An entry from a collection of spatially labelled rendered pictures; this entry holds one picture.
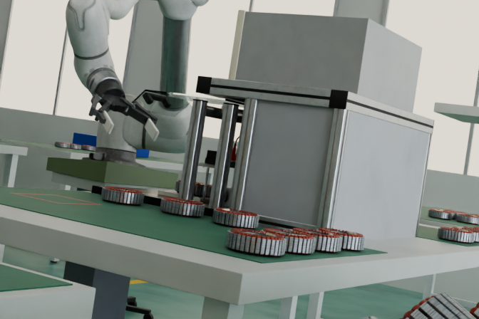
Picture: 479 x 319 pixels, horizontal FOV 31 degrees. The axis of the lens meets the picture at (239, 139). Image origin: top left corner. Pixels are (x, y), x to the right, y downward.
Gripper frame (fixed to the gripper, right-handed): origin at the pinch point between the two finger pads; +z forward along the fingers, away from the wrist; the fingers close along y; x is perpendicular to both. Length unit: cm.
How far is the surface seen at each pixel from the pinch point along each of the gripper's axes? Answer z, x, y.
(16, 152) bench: -257, -169, -88
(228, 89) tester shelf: 5.8, 20.0, -18.1
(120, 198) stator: 12.6, -13.2, 2.8
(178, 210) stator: 26.3, -5.8, -5.3
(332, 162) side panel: 38, 21, -32
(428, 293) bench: -117, -148, -324
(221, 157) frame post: 13.4, 3.6, -20.1
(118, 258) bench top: 75, 17, 39
